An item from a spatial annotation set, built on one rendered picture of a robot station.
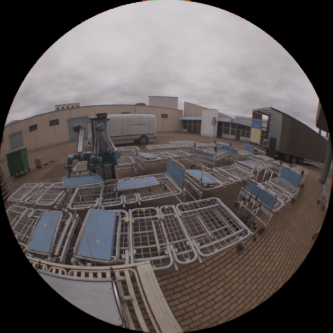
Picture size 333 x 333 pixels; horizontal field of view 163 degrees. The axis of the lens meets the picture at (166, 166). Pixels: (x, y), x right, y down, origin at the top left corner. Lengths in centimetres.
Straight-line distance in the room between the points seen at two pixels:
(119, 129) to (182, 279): 883
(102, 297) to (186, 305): 92
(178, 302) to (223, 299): 51
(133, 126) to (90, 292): 910
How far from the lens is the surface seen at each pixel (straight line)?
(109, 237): 132
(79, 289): 105
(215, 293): 168
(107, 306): 96
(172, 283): 161
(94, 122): 254
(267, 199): 224
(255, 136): 1102
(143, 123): 943
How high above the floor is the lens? 156
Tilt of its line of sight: 20 degrees down
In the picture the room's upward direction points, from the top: 2 degrees clockwise
